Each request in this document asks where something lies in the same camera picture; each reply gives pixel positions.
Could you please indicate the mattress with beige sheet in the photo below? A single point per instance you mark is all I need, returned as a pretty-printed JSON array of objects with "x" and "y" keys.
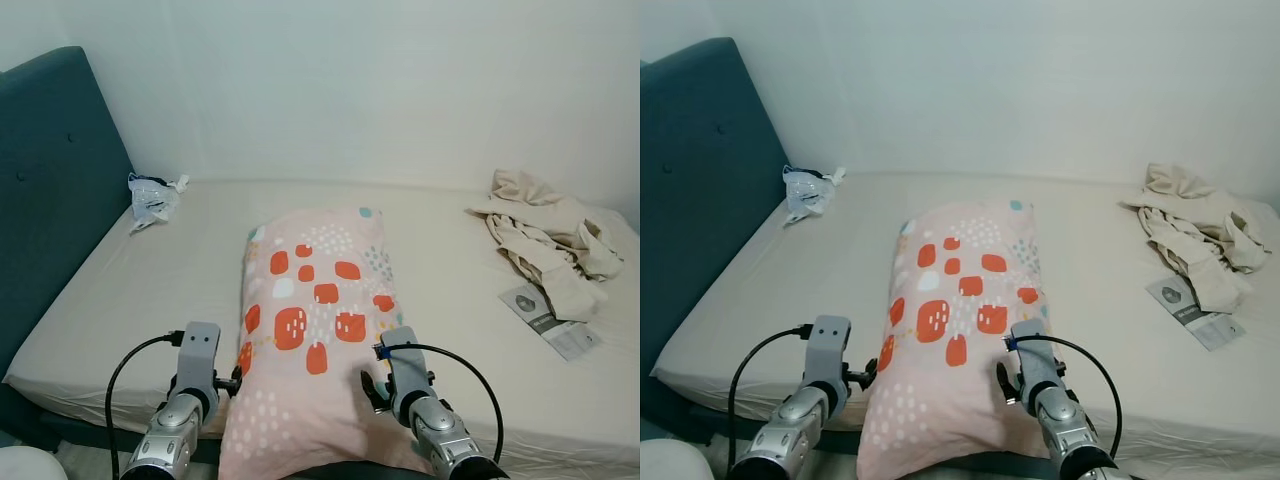
[
  {"x": 1150, "y": 400},
  {"x": 130, "y": 290}
]

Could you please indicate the beige crumpled clothing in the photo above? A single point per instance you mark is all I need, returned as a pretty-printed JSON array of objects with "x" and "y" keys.
[
  {"x": 545, "y": 240},
  {"x": 1200, "y": 235}
]

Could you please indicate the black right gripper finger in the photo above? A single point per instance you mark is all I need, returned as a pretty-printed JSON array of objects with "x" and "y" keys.
[
  {"x": 373, "y": 390},
  {"x": 1003, "y": 384}
]

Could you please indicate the teal bed frame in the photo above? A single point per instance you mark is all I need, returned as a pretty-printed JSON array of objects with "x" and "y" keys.
[
  {"x": 680, "y": 420},
  {"x": 60, "y": 425}
]

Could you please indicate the grey printed booklet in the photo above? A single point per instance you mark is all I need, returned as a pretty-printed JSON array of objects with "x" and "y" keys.
[
  {"x": 545, "y": 325},
  {"x": 1195, "y": 315}
]

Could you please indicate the clear plastic bag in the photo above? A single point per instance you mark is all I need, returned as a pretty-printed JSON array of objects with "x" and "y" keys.
[
  {"x": 808, "y": 192},
  {"x": 152, "y": 200}
]

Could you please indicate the pink patterned pillow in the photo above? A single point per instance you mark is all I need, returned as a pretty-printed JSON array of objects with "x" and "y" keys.
[
  {"x": 310, "y": 300},
  {"x": 950, "y": 300}
]

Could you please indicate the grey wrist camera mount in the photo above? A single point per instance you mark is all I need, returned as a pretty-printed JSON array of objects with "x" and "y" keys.
[
  {"x": 828, "y": 350},
  {"x": 197, "y": 355},
  {"x": 405, "y": 365},
  {"x": 1035, "y": 360}
]

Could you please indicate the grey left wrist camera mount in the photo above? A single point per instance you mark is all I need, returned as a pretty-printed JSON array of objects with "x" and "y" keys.
[
  {"x": 828, "y": 350},
  {"x": 197, "y": 355}
]

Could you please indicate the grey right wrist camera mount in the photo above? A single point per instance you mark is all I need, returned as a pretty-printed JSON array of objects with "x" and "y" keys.
[
  {"x": 1035, "y": 360},
  {"x": 405, "y": 365}
]

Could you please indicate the teal upholstered headboard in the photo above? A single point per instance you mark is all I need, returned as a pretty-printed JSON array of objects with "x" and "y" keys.
[
  {"x": 60, "y": 180},
  {"x": 700, "y": 180}
]

